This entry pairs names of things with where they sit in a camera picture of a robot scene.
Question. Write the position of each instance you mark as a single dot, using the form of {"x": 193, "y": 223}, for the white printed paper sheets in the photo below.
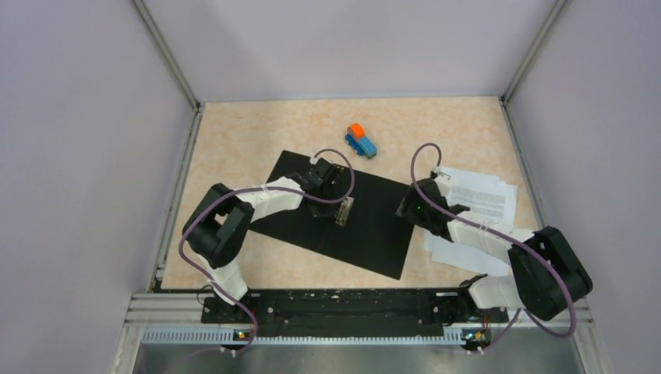
{"x": 487, "y": 196}

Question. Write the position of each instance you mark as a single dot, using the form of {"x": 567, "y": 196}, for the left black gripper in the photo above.
{"x": 329, "y": 211}

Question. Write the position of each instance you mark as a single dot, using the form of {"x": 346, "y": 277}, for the aluminium frame profile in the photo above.
{"x": 164, "y": 309}

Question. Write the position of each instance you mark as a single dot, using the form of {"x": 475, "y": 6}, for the white slotted cable duct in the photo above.
{"x": 229, "y": 336}

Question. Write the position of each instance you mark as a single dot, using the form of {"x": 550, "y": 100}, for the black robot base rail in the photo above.
{"x": 352, "y": 312}

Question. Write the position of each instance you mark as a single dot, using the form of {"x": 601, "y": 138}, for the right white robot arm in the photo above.
{"x": 545, "y": 276}

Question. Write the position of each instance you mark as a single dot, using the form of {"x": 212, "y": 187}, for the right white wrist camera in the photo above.
{"x": 442, "y": 181}

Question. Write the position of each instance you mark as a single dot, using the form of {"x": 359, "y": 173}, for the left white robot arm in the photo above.
{"x": 218, "y": 227}

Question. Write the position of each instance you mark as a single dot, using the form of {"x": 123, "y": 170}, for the teal and black folder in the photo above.
{"x": 373, "y": 237}

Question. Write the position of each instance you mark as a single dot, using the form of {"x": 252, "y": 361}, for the blue orange toy car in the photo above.
{"x": 357, "y": 139}

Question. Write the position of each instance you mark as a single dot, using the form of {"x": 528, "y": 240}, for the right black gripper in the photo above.
{"x": 408, "y": 209}

